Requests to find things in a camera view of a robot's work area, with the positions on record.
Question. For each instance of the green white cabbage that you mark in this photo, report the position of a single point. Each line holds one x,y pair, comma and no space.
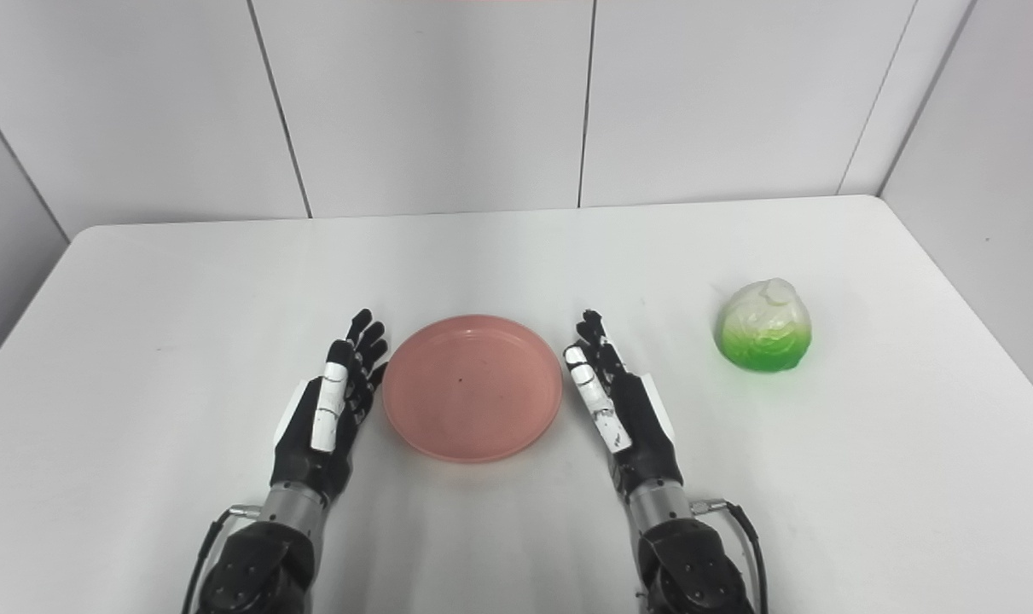
763,334

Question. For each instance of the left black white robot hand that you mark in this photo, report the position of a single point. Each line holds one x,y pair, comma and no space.
298,460

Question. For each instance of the pink round plate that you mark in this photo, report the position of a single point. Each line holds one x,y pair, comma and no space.
472,388

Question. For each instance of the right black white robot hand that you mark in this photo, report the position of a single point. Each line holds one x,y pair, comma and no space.
644,435

